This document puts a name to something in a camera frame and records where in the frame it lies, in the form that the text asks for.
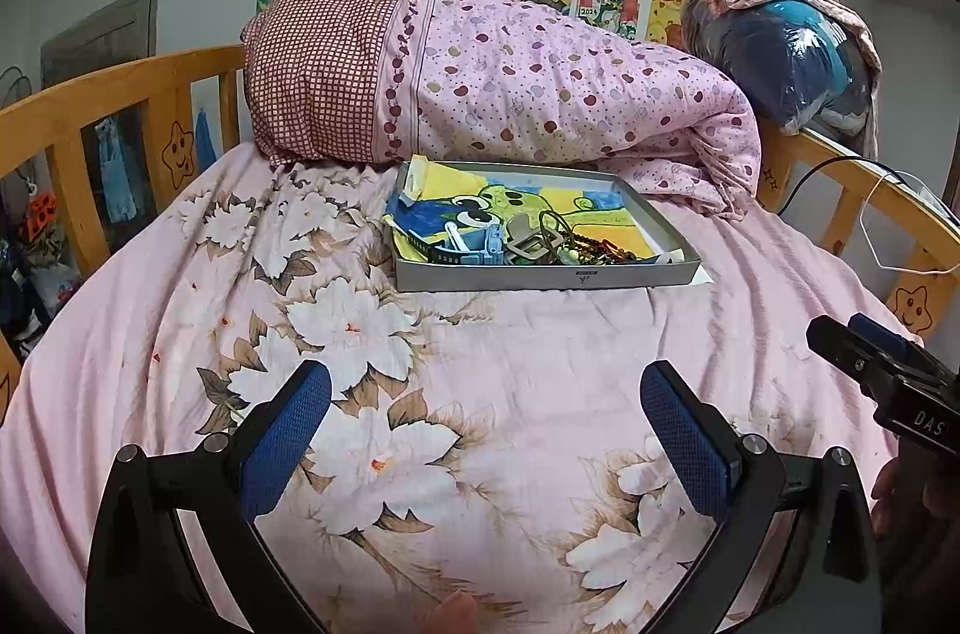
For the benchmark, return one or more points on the blue bedding in plastic bag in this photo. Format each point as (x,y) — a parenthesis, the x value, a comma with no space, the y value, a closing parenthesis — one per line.
(780,57)

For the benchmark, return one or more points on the blue hair clip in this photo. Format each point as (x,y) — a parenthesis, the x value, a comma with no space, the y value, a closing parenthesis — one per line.
(486,244)

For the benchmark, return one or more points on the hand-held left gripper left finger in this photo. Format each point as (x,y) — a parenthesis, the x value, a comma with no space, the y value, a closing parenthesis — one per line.
(289,431)

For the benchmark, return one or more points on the blue hanging cloth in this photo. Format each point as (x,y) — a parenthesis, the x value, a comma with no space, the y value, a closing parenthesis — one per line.
(116,169)

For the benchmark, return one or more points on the frog crayon drawing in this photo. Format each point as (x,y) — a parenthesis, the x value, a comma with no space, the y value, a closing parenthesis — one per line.
(600,206)

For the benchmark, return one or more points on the person's right hand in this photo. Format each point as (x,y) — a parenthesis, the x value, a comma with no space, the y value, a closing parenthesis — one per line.
(922,514)

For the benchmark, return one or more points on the pink floral bed sheet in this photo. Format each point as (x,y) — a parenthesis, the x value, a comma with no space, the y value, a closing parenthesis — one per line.
(450,379)

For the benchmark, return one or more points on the pink dotted quilt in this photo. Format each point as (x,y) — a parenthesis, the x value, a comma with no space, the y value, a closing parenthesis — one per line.
(525,79)

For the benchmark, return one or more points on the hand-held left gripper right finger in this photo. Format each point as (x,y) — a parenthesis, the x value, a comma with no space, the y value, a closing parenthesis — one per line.
(679,439)

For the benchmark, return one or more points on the wooden bed frame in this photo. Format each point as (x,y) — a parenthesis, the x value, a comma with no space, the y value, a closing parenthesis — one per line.
(67,109)

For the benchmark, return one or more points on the grey shallow cardboard box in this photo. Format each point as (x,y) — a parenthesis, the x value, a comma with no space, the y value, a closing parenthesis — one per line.
(540,278)

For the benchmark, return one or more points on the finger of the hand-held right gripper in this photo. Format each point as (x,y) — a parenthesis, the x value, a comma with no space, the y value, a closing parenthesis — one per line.
(862,356)
(885,332)

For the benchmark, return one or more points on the silver belt buckle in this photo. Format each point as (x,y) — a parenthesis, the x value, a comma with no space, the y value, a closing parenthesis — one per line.
(529,244)

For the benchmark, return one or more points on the electric fan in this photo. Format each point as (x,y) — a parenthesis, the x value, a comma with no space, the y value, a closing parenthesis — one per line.
(11,87)

